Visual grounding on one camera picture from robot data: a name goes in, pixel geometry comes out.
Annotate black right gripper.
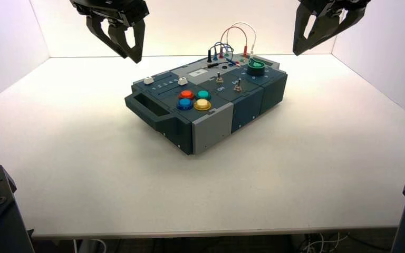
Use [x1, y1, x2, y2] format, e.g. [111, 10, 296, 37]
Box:
[292, 0, 372, 56]

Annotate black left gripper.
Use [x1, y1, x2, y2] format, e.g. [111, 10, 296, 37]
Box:
[70, 0, 150, 64]

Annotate red banana plug wire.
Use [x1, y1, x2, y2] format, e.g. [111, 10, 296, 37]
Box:
[219, 26, 248, 60]

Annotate green rotary knob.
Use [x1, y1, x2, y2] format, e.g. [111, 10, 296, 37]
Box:
[247, 57, 266, 77]

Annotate blue push button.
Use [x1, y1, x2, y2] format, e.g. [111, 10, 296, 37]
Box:
[176, 98, 195, 111]

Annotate yellow push button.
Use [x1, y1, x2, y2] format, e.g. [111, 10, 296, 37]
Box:
[193, 99, 213, 112]

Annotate dark blue grey task box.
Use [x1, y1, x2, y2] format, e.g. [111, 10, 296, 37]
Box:
[124, 52, 288, 155]

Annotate white banana plug wire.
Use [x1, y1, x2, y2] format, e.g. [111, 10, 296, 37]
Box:
[223, 21, 258, 60]

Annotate black banana plug wire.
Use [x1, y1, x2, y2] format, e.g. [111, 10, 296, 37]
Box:
[204, 48, 229, 70]

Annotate blue banana plug wire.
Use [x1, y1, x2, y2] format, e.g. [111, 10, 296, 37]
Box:
[213, 42, 235, 67]

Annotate white cable bundle under table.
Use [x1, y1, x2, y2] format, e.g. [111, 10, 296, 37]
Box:
[302, 232, 350, 253]

